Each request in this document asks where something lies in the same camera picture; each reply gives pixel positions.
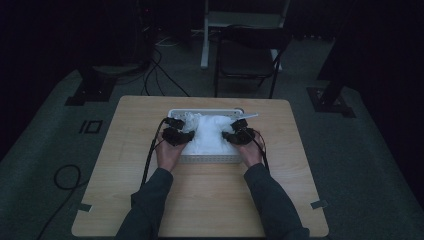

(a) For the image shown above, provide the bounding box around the black floor cables bundle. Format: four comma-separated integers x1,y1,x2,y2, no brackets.
141,33,192,98

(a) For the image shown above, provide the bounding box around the black looped floor cable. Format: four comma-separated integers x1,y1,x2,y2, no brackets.
35,163,90,240

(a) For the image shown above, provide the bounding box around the left hand-held gripper cable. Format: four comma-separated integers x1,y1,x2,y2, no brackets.
140,117,168,188

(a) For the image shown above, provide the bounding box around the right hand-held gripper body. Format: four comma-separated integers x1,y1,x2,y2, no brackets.
229,112,260,146

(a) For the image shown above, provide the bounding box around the person's right hand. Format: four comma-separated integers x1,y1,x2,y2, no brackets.
234,129,265,169

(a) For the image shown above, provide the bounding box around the person's left hand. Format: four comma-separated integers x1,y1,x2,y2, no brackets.
154,131,188,173

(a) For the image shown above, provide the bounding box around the black folding chair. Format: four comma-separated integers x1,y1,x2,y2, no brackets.
213,24,294,100

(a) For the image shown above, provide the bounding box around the white metal stand frame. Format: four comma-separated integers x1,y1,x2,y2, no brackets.
200,0,292,72

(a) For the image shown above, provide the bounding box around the black stand base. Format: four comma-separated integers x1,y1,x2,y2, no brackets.
306,85,357,119
64,65,118,107

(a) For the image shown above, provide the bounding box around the white cloth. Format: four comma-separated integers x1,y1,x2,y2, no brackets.
181,111,242,157

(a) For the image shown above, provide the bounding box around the right hand-held gripper cable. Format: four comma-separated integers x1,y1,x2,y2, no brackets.
247,127,271,173

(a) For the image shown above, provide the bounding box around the white plastic basket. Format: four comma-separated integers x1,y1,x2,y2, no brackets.
167,107,246,165

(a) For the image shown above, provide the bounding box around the hand-held gripper cable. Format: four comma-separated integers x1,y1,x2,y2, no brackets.
247,127,271,173
140,117,168,188

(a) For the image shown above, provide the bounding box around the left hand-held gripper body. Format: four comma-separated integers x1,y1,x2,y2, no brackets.
161,116,188,147

